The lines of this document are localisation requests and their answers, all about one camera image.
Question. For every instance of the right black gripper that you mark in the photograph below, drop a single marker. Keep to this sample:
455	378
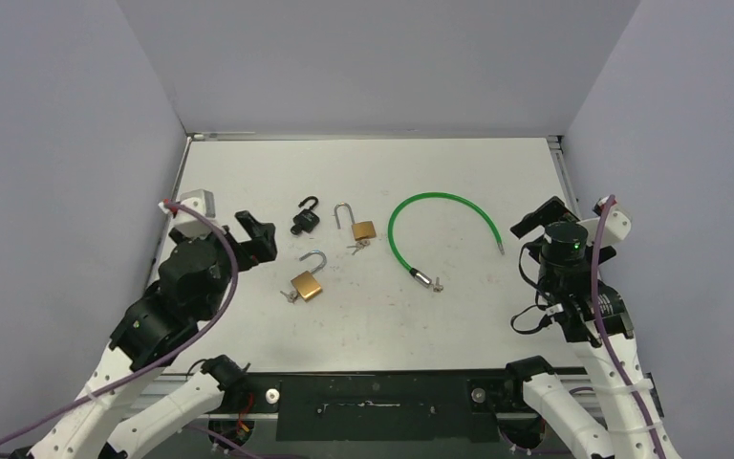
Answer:
542	218

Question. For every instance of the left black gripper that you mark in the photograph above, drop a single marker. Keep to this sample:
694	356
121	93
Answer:
263	247

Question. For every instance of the black padlock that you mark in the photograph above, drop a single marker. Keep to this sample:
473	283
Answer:
306	219

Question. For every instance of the brass padlock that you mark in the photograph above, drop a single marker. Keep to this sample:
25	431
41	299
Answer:
361	230
305	283

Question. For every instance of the padlock keys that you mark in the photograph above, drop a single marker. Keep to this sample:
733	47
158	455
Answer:
359	246
291	296

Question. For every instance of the green cable lock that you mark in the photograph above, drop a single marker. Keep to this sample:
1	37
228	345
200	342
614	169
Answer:
433	233

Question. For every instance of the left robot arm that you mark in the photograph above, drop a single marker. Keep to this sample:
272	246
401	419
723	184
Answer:
196	284

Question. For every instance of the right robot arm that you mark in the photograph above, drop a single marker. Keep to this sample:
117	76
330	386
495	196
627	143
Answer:
596	325

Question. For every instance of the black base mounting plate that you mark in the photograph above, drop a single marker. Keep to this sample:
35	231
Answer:
479	405

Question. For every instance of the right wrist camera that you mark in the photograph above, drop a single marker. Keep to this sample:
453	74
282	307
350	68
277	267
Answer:
611	220

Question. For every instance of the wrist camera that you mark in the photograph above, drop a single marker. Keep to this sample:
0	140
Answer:
611	220
196	209

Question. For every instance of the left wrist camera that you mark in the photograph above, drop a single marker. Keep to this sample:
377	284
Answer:
196	209

